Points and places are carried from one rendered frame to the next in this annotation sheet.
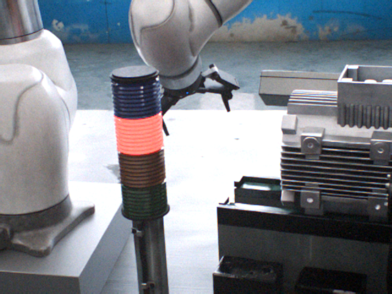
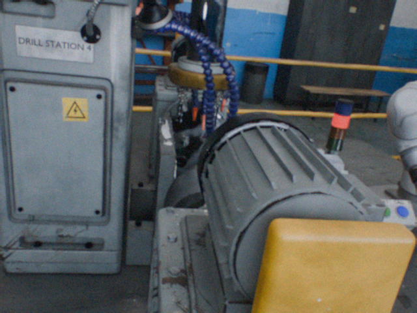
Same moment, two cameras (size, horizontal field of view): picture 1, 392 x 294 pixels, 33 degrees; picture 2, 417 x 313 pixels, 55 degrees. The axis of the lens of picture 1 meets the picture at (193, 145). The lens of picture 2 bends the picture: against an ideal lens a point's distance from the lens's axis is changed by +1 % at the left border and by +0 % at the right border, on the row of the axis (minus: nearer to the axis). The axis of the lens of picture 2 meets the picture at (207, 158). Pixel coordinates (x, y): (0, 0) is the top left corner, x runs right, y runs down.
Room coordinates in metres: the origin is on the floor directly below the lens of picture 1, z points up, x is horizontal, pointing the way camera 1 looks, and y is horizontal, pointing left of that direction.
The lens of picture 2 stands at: (1.82, -1.09, 1.52)
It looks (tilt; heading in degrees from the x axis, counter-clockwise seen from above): 22 degrees down; 149
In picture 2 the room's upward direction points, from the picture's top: 7 degrees clockwise
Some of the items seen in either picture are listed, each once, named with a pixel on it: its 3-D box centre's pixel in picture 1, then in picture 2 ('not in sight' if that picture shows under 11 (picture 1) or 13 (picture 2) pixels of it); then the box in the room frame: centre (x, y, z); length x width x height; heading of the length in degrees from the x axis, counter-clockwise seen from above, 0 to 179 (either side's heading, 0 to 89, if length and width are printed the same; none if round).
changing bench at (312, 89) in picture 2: not in sight; (343, 104); (-2.38, 3.62, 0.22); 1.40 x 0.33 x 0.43; 78
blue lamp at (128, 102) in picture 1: (136, 95); (343, 108); (0.80, 0.07, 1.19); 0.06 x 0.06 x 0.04
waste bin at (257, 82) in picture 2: not in sight; (253, 83); (-3.36, 2.64, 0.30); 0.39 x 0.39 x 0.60
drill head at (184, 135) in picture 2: not in sight; (193, 132); (0.58, -0.43, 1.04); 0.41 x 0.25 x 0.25; 159
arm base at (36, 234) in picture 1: (19, 214); (416, 193); (1.03, 0.30, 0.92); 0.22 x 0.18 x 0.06; 159
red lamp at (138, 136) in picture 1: (138, 129); (340, 120); (0.80, 0.07, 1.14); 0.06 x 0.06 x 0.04
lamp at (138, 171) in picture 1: (141, 162); (337, 131); (0.80, 0.07, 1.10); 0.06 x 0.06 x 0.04
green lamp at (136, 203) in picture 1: (144, 194); (335, 142); (0.80, 0.07, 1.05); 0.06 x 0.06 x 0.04
